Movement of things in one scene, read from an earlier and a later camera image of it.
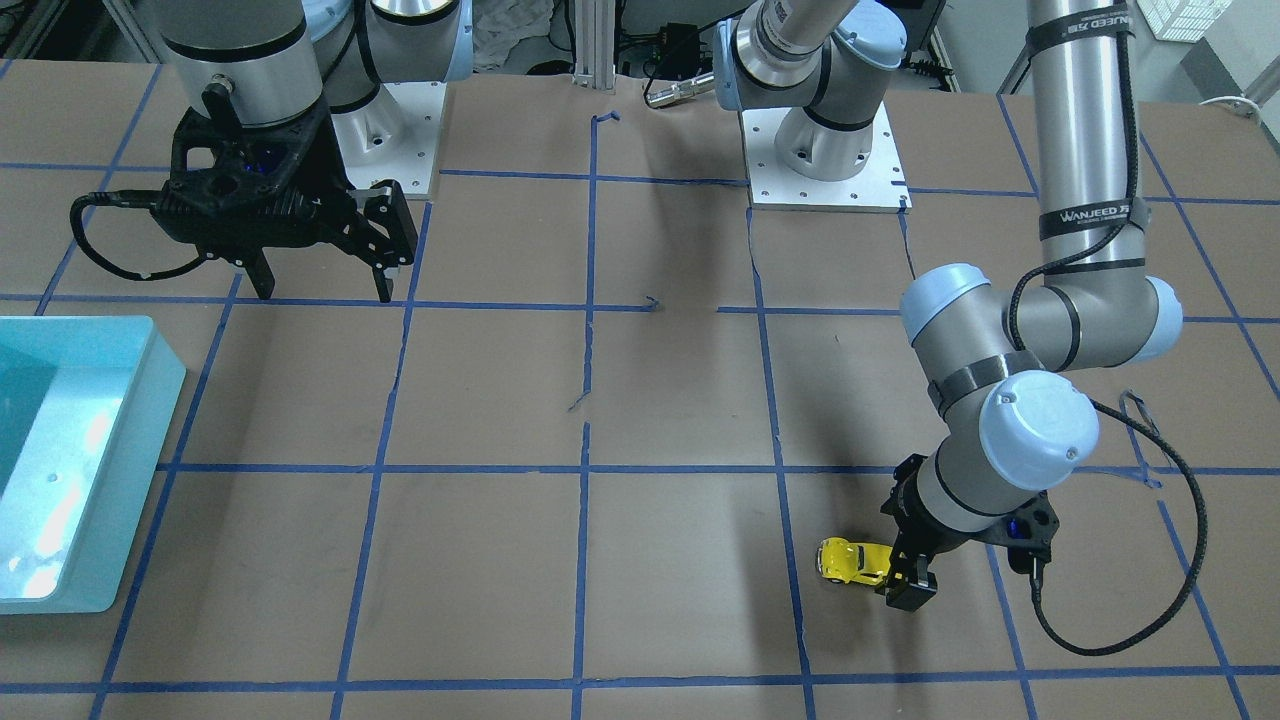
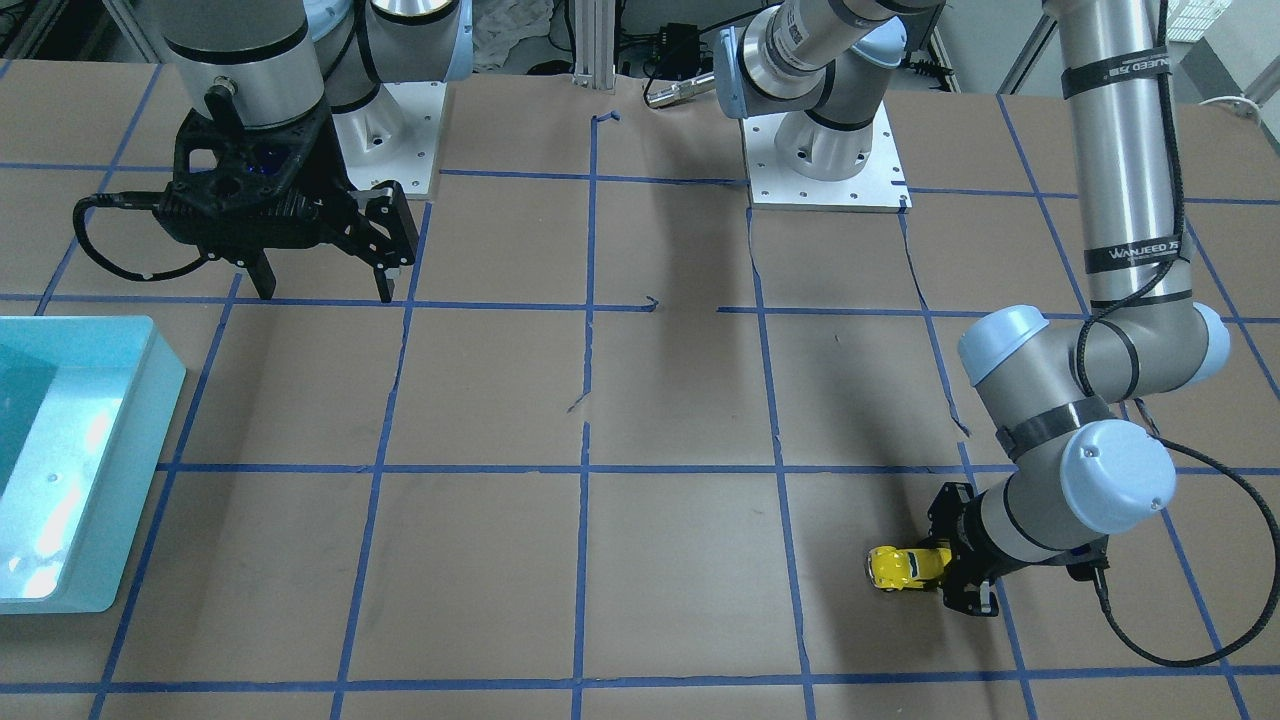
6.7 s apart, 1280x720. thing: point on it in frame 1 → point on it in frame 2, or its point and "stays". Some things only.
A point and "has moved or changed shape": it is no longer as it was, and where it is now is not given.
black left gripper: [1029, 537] → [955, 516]
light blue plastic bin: [87, 406] stays
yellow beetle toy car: [841, 560] has moved or changed shape
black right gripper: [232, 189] stays
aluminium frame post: [594, 29] stays
